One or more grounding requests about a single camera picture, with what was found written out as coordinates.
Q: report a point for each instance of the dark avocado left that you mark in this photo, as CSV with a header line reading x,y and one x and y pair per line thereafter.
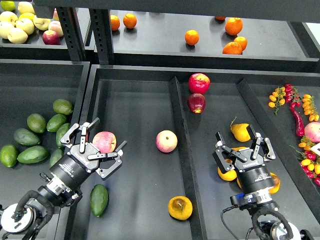
x,y
26,137

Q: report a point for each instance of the red chili pepper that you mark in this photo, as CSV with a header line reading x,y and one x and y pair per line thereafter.
x,y
299,124

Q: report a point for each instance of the orange cherry tomato bunch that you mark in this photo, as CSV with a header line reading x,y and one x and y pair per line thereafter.
x,y
277,99

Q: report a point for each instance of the black left upper shelf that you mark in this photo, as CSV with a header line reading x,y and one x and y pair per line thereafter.
x,y
35,49

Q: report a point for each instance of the black tray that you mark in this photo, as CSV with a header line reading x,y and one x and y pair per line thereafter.
x,y
32,86
136,104

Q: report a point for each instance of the dark red apple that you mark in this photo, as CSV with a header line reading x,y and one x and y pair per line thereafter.
x,y
196,103

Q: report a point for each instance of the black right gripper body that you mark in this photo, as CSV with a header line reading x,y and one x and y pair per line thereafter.
x,y
253,175

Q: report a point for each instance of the bright green lime avocado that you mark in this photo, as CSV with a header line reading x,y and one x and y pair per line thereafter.
x,y
9,155

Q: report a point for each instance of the yellow pear middle pile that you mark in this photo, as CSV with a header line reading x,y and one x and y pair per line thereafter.
x,y
238,183

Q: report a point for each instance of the black centre tray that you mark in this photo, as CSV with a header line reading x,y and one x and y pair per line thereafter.
x,y
136,104

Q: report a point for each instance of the bright red apple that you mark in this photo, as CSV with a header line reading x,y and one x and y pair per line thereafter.
x,y
199,83

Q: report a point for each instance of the red apple on shelf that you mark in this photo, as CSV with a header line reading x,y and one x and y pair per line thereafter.
x,y
51,37

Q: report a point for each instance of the yellow pear left pile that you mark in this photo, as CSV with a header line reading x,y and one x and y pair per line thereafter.
x,y
228,176

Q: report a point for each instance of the yellow pear upper pile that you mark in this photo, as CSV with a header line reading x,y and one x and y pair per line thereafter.
x,y
239,148

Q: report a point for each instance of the green avocado slanted middle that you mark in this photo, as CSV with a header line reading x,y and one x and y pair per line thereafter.
x,y
56,122

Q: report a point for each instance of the orange front right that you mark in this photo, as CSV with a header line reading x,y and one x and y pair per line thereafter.
x,y
232,48

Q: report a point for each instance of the black perforated post left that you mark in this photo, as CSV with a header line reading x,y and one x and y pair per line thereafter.
x,y
71,31

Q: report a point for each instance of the yellow pear right pile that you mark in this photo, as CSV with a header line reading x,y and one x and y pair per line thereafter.
x,y
277,184

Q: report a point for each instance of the black perforated post right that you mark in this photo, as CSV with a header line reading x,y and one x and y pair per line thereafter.
x,y
102,31

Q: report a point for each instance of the black left tray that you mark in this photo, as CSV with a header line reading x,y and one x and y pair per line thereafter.
x,y
32,86

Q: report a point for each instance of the yellow pear pile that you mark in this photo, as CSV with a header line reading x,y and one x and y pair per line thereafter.
x,y
277,184
228,176
239,148
238,183

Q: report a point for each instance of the yellow cherry tomato bunch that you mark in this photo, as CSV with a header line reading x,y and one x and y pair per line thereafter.
x,y
309,108

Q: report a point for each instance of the yellow pear stem up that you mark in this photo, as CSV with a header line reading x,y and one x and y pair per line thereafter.
x,y
180,208

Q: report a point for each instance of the black perforated post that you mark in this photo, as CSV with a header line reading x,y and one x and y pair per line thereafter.
x,y
102,31
71,31

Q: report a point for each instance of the green avocado top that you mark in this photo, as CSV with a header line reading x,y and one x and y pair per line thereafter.
x,y
63,106

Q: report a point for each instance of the pink apple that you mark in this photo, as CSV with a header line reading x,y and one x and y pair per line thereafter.
x,y
105,141
166,141

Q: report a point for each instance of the mixed cherry tomato bunch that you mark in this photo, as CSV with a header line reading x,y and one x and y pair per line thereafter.
x,y
308,160

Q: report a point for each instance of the pink peach right edge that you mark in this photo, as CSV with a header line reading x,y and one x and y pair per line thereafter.
x,y
312,131

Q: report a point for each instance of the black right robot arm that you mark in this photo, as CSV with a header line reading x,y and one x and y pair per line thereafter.
x,y
267,222

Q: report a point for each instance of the white label card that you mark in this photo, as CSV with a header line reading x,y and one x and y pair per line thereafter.
x,y
316,149

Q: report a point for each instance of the dark avocado lower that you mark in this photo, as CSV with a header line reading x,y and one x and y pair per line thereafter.
x,y
33,155

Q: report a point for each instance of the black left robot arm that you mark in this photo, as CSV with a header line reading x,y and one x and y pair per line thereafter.
x,y
37,207

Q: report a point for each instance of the pink apple centre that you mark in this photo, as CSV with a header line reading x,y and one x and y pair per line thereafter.
x,y
166,141

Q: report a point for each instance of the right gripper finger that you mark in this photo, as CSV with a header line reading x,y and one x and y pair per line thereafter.
x,y
261,147
223,154

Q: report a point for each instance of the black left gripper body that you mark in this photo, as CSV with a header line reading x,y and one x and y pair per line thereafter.
x,y
73,169

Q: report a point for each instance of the green avocado by tray edge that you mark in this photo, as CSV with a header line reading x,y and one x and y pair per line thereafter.
x,y
60,133

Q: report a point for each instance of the pink apple left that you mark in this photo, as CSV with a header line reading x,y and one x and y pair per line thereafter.
x,y
105,141

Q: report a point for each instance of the orange small right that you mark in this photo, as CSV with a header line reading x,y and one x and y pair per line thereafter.
x,y
242,41

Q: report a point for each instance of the dark green avocado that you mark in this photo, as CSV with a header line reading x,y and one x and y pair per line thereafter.
x,y
99,198

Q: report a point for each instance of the green avocado round left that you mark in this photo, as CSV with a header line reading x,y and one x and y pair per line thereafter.
x,y
36,123

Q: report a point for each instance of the red cherry tomato bunch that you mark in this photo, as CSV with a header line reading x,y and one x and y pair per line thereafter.
x,y
292,96

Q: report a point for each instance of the yellow pear with stem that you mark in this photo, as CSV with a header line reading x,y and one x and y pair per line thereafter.
x,y
240,131

